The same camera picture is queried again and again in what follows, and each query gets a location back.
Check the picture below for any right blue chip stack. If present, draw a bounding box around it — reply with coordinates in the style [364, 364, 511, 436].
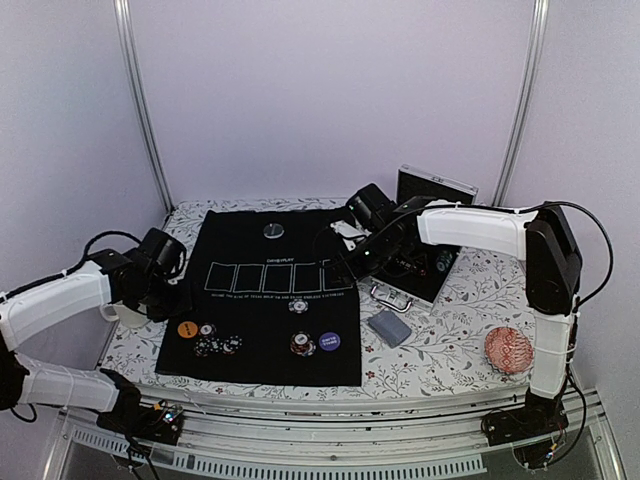
[435, 250, 454, 272]

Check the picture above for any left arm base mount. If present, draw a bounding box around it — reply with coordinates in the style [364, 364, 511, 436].
[96, 400, 184, 446]

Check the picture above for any clear acrylic dealer button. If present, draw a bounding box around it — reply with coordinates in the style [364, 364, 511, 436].
[263, 223, 285, 240]

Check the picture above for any orange black poker chip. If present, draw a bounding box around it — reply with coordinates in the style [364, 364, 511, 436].
[289, 331, 316, 357]

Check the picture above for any black poker playing mat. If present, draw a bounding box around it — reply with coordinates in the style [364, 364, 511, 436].
[155, 208, 362, 387]

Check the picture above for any blue white poker chip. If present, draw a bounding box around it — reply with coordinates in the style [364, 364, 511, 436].
[288, 298, 309, 314]

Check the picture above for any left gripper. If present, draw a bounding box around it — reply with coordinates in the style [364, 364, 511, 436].
[131, 275, 205, 323]

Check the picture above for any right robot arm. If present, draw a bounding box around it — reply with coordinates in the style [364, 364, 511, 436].
[321, 184, 582, 441]

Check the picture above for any black white chip stack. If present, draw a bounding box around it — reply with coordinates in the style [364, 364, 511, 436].
[193, 323, 244, 357]

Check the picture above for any cream ceramic mug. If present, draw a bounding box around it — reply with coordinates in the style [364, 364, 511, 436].
[99, 302, 150, 329]

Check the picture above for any red black chip row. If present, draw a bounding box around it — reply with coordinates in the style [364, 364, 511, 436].
[395, 257, 428, 277]

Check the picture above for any aluminium poker chip case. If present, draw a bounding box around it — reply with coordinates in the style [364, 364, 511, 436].
[369, 165, 478, 313]

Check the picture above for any left aluminium frame post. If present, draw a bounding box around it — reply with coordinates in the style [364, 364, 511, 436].
[113, 0, 175, 214]

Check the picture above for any right aluminium frame post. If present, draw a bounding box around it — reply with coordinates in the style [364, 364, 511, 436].
[491, 0, 550, 206]

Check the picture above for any aluminium frame post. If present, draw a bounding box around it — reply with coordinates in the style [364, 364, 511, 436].
[113, 0, 175, 214]
[491, 0, 550, 206]

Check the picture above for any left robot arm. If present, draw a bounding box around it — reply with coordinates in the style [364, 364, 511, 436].
[1, 228, 191, 437]

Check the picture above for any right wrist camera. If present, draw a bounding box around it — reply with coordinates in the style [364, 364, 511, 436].
[330, 220, 371, 252]

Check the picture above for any orange big blind button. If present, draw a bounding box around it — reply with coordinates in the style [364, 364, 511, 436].
[177, 321, 199, 339]

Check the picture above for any purple small blind button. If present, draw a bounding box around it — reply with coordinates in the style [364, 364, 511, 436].
[318, 332, 341, 352]

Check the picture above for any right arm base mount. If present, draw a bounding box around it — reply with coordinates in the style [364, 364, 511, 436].
[480, 394, 569, 469]

